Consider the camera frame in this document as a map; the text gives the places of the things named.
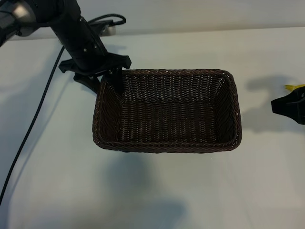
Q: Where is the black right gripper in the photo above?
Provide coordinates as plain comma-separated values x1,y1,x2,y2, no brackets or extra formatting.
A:
271,85,305,125

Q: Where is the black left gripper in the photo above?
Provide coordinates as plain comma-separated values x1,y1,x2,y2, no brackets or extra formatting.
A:
59,53,132,95

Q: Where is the yellow banana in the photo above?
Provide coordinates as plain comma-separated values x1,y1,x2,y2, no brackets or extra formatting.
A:
284,83,305,92

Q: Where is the looped black cable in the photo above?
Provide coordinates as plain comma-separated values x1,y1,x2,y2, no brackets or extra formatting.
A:
87,13,126,27

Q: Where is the silver cable connector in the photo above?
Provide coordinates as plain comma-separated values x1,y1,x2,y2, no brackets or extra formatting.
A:
101,23,117,37

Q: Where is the long black cable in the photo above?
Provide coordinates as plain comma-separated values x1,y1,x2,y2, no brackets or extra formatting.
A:
0,45,65,202

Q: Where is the dark brown wicker basket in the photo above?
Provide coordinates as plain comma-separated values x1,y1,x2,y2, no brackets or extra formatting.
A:
91,68,243,155

